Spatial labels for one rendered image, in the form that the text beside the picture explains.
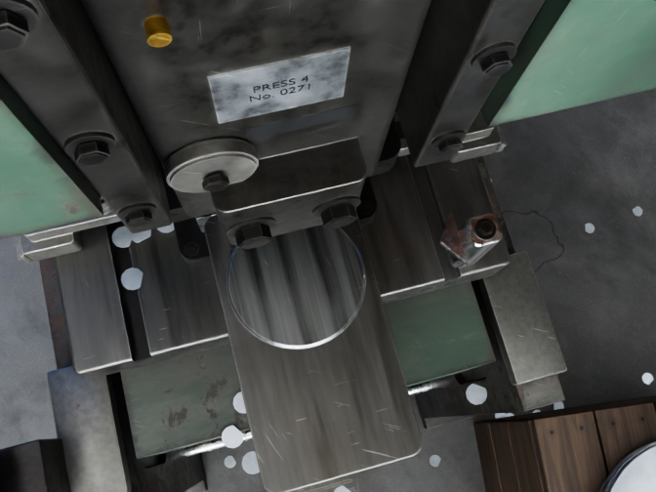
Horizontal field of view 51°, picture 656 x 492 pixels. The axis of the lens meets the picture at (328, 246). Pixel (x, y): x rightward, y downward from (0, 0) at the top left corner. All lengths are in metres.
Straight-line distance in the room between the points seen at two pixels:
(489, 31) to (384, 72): 0.10
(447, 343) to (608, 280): 0.84
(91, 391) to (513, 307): 0.46
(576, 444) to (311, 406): 0.59
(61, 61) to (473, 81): 0.19
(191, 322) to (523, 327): 0.36
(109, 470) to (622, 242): 1.17
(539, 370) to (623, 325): 0.78
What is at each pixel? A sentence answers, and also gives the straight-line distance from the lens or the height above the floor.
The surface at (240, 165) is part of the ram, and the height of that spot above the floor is 1.00.
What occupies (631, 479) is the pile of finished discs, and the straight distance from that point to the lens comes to 1.12.
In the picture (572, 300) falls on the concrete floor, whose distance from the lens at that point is 1.53.
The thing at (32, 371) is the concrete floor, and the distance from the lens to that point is 1.48.
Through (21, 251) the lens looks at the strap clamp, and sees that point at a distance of 0.72.
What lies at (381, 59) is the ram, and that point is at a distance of 0.37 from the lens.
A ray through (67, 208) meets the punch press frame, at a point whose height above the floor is 1.08.
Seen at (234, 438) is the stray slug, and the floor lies 0.65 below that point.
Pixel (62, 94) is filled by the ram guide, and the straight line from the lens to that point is 0.27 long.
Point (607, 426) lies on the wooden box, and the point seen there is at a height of 0.35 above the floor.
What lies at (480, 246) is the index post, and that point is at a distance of 0.64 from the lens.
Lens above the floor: 1.39
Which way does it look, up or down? 75 degrees down
